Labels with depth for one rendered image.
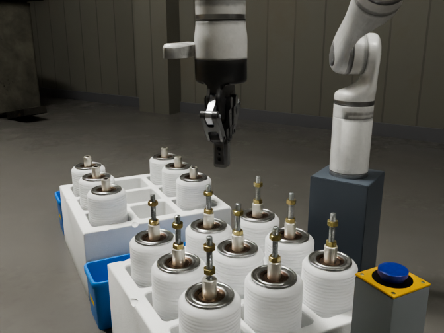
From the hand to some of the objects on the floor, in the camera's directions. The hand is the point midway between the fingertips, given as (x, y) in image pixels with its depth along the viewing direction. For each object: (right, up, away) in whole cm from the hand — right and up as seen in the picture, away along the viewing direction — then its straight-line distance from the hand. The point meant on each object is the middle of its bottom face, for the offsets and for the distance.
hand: (221, 154), depth 72 cm
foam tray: (-23, -27, +70) cm, 79 cm away
